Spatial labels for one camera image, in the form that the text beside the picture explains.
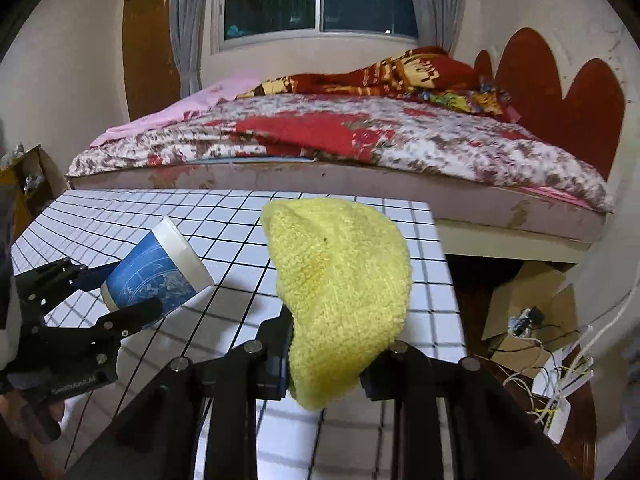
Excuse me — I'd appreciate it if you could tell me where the pink cloth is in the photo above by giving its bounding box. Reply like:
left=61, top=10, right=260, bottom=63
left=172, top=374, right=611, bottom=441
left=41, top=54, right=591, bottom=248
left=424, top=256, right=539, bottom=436
left=90, top=74, right=261, bottom=148

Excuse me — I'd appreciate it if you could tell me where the yellow knitted cloth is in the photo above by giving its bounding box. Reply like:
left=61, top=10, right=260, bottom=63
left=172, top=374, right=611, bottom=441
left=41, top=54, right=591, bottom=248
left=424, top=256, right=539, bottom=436
left=260, top=197, right=413, bottom=411

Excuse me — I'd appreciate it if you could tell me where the blue patterned paper cup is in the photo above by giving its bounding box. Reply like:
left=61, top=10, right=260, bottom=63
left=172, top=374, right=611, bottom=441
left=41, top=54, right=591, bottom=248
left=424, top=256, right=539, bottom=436
left=100, top=215, right=215, bottom=318

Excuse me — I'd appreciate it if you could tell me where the window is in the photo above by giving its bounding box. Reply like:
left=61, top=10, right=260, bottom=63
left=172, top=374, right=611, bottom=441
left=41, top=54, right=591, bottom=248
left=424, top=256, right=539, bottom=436
left=210, top=0, right=421, bottom=53

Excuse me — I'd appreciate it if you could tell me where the white bed frame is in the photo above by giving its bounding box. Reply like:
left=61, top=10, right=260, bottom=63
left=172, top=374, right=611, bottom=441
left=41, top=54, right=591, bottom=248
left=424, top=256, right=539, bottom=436
left=440, top=220, right=593, bottom=266

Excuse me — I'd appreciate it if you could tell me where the red printed blanket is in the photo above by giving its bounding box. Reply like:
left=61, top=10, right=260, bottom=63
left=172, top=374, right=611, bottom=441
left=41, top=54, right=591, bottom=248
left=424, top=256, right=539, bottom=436
left=235, top=46, right=516, bottom=123

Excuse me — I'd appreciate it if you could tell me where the red scalloped headboard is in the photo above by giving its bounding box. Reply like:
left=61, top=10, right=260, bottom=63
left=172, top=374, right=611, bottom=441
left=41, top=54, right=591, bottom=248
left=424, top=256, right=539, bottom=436
left=472, top=27, right=628, bottom=181

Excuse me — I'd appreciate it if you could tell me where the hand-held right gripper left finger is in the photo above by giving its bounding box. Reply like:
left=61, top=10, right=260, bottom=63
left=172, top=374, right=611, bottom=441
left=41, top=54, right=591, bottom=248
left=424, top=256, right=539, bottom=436
left=65, top=305, right=296, bottom=480

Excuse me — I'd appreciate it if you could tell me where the white cable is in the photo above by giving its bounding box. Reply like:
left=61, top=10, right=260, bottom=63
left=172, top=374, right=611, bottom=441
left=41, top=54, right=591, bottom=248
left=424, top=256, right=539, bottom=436
left=575, top=260, right=640, bottom=361

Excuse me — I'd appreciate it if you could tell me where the bed with floral blanket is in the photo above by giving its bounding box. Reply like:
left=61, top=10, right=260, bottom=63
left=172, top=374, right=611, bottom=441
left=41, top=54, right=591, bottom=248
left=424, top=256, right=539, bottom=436
left=65, top=94, right=616, bottom=213

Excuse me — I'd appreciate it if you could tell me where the small electronic device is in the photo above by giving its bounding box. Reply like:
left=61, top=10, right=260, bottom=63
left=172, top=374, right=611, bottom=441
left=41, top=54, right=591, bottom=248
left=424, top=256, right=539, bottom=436
left=507, top=306, right=546, bottom=337

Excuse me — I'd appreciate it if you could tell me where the cardboard box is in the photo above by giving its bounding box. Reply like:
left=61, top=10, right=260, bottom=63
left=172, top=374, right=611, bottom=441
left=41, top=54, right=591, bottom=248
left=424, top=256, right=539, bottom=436
left=482, top=260, right=576, bottom=376

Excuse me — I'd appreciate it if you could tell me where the wooden door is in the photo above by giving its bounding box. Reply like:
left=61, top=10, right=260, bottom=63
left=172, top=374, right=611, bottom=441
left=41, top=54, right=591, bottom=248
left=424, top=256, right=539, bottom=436
left=122, top=0, right=182, bottom=123

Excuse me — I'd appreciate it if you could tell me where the yellow cable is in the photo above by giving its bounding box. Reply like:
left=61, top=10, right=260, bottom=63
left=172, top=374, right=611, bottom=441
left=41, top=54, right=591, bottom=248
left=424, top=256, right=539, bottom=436
left=530, top=365, right=591, bottom=426

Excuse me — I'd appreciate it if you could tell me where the grey curtain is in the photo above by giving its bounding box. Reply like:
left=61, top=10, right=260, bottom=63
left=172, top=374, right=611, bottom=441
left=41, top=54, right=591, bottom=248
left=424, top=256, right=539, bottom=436
left=170, top=0, right=213, bottom=98
left=405, top=0, right=471, bottom=58

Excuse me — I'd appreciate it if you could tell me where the white power strip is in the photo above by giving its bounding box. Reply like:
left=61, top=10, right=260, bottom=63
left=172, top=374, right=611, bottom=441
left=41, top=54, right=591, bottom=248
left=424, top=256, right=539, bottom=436
left=530, top=355, right=596, bottom=443

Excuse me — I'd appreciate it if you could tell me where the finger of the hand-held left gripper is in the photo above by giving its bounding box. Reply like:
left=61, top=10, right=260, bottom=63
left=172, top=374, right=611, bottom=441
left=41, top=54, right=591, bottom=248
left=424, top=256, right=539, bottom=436
left=15, top=258, right=122, bottom=311
left=92, top=299, right=164, bottom=349

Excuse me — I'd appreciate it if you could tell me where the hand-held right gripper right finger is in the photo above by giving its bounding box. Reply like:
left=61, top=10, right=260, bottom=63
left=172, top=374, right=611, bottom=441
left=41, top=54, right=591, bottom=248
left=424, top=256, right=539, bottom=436
left=359, top=340, right=596, bottom=480

